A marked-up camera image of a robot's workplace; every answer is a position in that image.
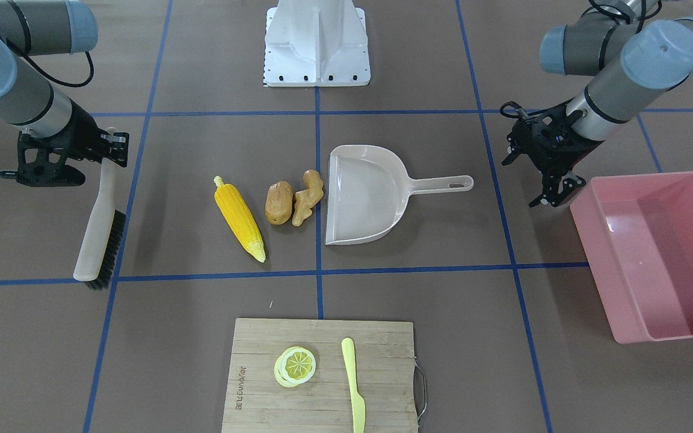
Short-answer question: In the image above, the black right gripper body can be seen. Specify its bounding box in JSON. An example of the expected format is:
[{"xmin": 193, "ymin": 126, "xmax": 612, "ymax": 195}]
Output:
[{"xmin": 67, "ymin": 106, "xmax": 129, "ymax": 168}]

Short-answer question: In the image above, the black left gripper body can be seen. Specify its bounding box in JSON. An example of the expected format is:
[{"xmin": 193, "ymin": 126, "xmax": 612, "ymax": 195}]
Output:
[{"xmin": 533, "ymin": 114, "xmax": 600, "ymax": 206}]

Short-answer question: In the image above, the beige hand brush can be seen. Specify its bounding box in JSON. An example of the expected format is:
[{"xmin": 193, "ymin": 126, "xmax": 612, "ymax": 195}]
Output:
[{"xmin": 73, "ymin": 131, "xmax": 129, "ymax": 290}]

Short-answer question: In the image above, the yellow toy corn cob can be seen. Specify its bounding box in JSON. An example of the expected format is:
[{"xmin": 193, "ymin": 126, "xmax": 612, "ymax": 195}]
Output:
[{"xmin": 214, "ymin": 176, "xmax": 266, "ymax": 263}]

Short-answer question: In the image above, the beige plastic dustpan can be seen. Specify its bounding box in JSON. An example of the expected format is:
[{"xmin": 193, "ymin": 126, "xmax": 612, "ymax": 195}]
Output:
[{"xmin": 324, "ymin": 144, "xmax": 474, "ymax": 245}]

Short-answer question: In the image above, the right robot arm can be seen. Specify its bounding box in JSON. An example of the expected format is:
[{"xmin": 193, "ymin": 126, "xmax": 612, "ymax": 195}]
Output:
[{"xmin": 0, "ymin": 1, "xmax": 129, "ymax": 174}]

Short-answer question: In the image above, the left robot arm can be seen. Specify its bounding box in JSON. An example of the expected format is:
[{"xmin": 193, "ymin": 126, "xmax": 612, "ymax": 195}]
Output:
[{"xmin": 509, "ymin": 1, "xmax": 693, "ymax": 207}]

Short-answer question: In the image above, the pink plastic bin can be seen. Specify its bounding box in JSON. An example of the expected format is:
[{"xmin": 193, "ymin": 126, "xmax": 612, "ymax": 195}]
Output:
[{"xmin": 570, "ymin": 172, "xmax": 693, "ymax": 343}]

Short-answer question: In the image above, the toy potato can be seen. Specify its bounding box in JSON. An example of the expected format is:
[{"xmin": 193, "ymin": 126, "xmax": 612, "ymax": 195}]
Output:
[{"xmin": 265, "ymin": 180, "xmax": 294, "ymax": 225}]

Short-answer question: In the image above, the toy ginger root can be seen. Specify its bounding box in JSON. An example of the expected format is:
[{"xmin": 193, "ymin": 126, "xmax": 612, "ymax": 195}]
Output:
[{"xmin": 292, "ymin": 170, "xmax": 324, "ymax": 227}]

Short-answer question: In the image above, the yellow plastic knife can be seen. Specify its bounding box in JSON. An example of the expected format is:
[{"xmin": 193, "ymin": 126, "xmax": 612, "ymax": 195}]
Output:
[{"xmin": 341, "ymin": 337, "xmax": 366, "ymax": 432}]

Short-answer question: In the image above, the yellow toy lemon slice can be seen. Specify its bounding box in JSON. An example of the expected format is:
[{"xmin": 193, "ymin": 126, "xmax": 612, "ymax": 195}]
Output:
[{"xmin": 273, "ymin": 347, "xmax": 316, "ymax": 387}]

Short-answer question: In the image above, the wooden cutting board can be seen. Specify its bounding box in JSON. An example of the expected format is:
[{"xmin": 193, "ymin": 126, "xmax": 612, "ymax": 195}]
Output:
[{"xmin": 221, "ymin": 318, "xmax": 419, "ymax": 432}]

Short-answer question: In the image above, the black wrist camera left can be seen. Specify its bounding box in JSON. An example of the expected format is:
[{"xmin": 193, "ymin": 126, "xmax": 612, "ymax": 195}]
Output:
[{"xmin": 499, "ymin": 101, "xmax": 546, "ymax": 165}]

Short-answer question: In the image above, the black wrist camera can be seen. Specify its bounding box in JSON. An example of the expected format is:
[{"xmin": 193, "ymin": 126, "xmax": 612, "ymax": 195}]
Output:
[
  {"xmin": 499, "ymin": 101, "xmax": 546, "ymax": 165},
  {"xmin": 16, "ymin": 132, "xmax": 85, "ymax": 188}
]

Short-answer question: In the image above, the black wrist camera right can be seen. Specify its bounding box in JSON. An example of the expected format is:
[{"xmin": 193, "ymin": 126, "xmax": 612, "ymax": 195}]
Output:
[{"xmin": 16, "ymin": 132, "xmax": 85, "ymax": 188}]

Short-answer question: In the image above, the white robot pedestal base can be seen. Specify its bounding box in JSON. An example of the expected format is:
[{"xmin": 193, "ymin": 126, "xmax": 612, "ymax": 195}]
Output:
[{"xmin": 262, "ymin": 1, "xmax": 371, "ymax": 87}]

